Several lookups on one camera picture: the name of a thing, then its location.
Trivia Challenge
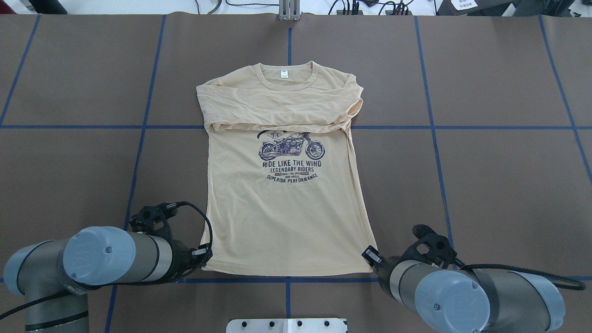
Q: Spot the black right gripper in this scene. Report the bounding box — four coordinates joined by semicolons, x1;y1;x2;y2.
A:
362;245;394;278

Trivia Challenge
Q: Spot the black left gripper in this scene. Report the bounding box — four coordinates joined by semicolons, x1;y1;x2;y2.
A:
171;240;213;278

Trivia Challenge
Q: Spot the cream long-sleeve printed shirt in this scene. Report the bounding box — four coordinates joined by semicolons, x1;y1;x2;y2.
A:
196;61;376;278

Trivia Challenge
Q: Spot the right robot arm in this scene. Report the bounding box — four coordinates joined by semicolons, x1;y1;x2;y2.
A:
362;246;566;333

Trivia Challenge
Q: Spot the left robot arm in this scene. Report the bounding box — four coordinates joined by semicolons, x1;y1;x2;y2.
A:
1;226;212;333

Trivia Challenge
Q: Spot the black power adapter box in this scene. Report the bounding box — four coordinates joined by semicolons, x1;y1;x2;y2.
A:
436;0;512;17

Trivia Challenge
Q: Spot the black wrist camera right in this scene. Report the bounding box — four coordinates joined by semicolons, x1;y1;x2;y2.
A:
401;225;464;269

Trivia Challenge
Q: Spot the white camera post base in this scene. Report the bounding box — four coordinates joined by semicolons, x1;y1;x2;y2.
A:
226;318;348;333

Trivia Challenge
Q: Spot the aluminium frame post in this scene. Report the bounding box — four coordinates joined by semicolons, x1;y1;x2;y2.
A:
278;0;302;21

